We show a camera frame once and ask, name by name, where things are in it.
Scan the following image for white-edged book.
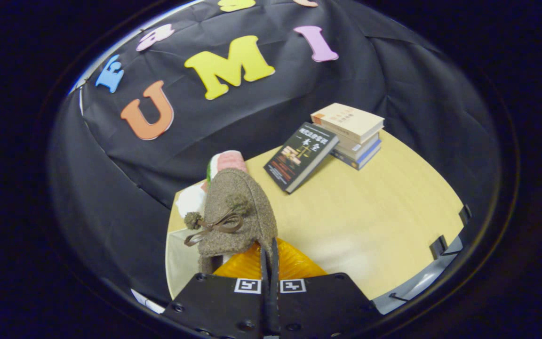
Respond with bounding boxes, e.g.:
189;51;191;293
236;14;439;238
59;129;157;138
333;132;383;161

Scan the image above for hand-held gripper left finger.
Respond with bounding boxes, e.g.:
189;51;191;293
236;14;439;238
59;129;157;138
163;238;270;339

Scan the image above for brown fuzzy shoe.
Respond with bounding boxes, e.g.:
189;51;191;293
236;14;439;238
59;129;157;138
183;167;279;275

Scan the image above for white storage box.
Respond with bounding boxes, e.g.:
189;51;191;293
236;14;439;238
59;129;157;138
165;228;228;300

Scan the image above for white plush toy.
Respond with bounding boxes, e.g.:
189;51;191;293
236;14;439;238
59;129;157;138
175;182;209;218

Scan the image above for black paperback book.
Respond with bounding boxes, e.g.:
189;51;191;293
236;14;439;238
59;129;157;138
263;121;340;194

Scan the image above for white paper sheet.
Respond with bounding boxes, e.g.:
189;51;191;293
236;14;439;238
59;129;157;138
131;288;166;315

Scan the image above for blue book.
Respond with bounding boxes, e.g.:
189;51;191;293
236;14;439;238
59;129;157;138
329;140;383;170

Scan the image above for beige book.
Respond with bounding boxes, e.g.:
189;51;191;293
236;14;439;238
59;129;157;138
311;103;385;145

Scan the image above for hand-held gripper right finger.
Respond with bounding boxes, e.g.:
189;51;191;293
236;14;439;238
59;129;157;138
270;237;381;339

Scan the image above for watermelon slice plush toy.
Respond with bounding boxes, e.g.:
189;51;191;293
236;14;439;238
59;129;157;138
206;150;249;187

